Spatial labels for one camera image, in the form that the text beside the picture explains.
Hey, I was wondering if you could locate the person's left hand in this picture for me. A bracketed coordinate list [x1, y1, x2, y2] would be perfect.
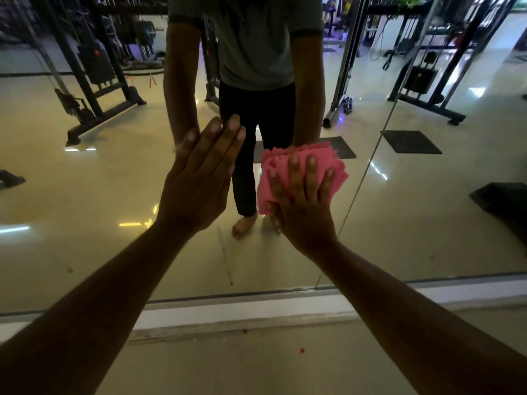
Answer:
[155, 114, 247, 237]

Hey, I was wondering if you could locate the person's left forearm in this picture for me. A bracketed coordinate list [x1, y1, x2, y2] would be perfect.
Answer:
[0, 221, 194, 395]

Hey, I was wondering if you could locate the large wall mirror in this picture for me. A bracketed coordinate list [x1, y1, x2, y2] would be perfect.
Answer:
[0, 0, 527, 317]

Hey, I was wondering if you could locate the person's right forearm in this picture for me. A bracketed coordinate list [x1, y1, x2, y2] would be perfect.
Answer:
[317, 241, 527, 395]

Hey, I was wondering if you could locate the person's right hand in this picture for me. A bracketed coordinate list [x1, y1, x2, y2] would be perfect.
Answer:
[265, 153, 339, 259]

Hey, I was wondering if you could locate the pink cloth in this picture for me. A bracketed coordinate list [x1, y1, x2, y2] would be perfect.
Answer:
[257, 142, 350, 216]

